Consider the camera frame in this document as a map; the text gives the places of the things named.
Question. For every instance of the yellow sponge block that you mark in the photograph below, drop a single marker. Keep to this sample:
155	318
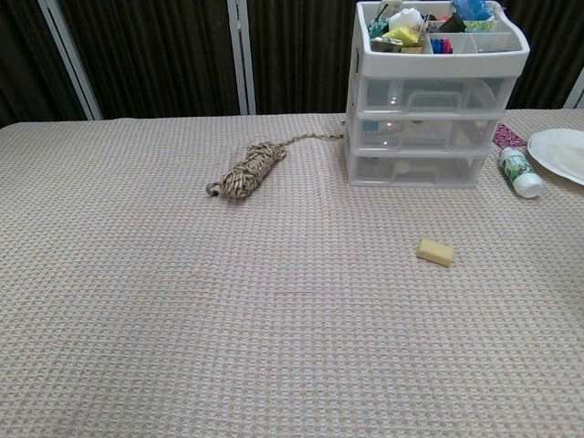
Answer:
435	252

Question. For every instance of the clear plastic container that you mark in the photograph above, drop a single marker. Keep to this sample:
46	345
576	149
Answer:
447	171

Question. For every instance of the yellow folded item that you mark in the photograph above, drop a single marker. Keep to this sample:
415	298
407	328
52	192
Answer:
403	36

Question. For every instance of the beige woven tablecloth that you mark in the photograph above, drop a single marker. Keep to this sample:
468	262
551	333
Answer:
274	319

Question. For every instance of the shiny metal tin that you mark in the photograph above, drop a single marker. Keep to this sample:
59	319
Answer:
387	44

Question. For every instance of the green circuit board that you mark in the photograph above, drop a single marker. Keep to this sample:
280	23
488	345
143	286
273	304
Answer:
377	26

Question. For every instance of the dark pleated curtain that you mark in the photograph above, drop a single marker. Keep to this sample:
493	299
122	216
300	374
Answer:
159	55

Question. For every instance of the blue and red clips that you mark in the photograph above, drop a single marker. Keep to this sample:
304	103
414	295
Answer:
440	45

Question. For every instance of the purple patterned packet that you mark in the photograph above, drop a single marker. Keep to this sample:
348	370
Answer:
506	135

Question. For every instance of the white bottle green label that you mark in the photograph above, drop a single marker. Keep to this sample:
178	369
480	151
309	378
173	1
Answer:
518	169

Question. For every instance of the black small object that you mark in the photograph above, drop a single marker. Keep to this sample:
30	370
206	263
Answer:
451	23

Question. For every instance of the green printed packet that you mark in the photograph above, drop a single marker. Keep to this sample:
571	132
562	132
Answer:
479	25

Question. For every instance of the blue plastic bag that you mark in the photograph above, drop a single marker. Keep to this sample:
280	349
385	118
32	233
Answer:
472	8

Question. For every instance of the white round plate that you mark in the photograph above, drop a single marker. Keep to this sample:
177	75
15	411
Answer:
561	150

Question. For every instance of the white frame post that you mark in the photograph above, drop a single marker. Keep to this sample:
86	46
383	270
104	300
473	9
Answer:
576	93
241	59
68	55

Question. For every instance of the white plastic drawer unit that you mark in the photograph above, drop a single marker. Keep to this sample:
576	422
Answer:
392	64

